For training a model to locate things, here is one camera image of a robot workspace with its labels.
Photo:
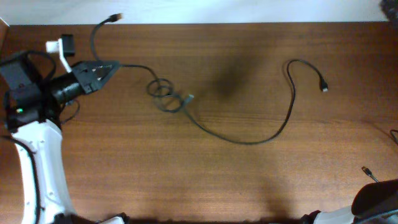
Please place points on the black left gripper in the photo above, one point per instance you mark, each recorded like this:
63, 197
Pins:
84, 74

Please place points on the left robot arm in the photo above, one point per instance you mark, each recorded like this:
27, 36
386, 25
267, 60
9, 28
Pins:
33, 107

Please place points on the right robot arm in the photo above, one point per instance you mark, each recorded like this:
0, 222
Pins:
374, 203

